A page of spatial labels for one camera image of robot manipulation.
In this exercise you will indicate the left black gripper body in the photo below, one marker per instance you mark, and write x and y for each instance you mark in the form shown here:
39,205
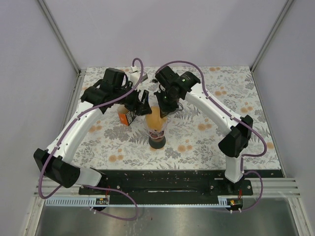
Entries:
131,102

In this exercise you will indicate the red and grey cup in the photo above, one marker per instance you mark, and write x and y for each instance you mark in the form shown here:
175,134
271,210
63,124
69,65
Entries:
157,141

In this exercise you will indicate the glass coffee server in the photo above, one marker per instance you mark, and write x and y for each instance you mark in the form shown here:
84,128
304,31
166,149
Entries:
179,108

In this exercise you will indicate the white slotted cable duct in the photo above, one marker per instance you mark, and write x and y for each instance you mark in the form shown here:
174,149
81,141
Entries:
77,202

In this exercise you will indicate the floral table mat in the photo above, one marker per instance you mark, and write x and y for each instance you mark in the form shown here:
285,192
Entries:
191,137

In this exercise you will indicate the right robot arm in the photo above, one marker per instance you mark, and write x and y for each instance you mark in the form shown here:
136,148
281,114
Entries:
235,135

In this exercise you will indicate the clear glass dripper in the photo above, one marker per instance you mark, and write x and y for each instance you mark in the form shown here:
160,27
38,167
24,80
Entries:
154,131

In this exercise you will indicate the orange coffee filter box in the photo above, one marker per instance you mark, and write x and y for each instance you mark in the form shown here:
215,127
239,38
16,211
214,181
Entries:
126,116

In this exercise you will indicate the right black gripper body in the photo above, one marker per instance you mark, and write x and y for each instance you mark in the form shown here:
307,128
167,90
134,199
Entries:
167,102

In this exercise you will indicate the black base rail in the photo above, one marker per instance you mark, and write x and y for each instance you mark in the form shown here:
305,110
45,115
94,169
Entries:
171,187

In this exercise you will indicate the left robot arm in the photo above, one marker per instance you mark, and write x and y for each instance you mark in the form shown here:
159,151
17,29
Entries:
55,162

